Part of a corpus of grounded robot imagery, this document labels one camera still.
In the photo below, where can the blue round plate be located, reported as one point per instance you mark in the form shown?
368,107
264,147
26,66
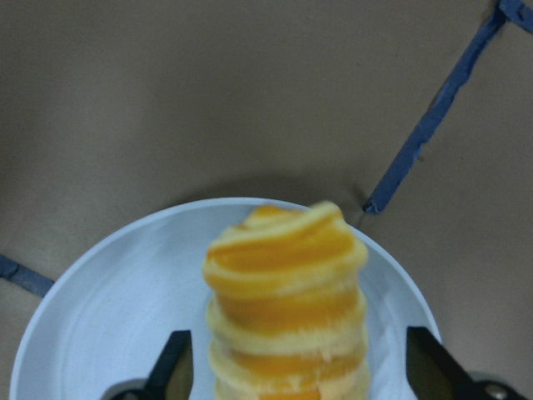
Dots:
107,318

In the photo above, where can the orange striped bread loaf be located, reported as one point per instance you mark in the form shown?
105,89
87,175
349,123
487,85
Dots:
287,314

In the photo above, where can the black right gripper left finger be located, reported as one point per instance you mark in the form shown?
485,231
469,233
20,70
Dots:
170,378

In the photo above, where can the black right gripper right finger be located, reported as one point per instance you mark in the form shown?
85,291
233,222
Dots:
433,373

